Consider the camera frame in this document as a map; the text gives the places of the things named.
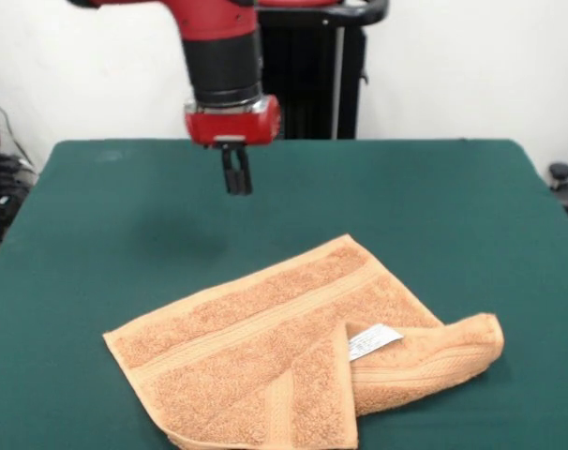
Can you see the tan terry towel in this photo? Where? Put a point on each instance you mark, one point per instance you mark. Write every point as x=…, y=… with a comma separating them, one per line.
x=242, y=356

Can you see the black chair base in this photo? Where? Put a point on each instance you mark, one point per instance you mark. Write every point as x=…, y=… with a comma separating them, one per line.
x=561, y=171

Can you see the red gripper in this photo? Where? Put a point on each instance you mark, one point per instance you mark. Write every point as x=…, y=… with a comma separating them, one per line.
x=232, y=126

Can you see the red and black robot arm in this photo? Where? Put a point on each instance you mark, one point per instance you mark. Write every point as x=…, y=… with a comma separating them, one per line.
x=218, y=47

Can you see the dark green tablecloth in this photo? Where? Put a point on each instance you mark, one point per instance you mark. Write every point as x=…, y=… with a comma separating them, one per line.
x=124, y=234

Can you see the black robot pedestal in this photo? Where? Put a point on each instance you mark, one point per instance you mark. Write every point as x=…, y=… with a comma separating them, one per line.
x=321, y=70

